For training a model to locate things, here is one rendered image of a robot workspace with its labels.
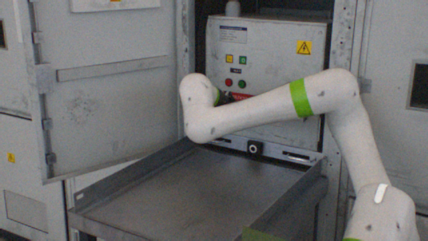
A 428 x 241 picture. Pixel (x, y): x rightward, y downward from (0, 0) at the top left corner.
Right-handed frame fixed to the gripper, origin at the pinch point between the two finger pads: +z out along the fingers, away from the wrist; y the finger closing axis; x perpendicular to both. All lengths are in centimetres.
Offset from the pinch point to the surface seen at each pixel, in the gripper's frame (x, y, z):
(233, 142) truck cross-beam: -4.9, 9.0, 12.0
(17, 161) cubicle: -136, 42, 25
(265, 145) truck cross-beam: 9.5, 7.5, 11.1
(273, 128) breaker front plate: 12.0, 0.7, 8.6
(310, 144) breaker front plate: 27.2, 3.6, 10.2
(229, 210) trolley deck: 17.9, 34.8, -23.8
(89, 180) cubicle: -84, 41, 25
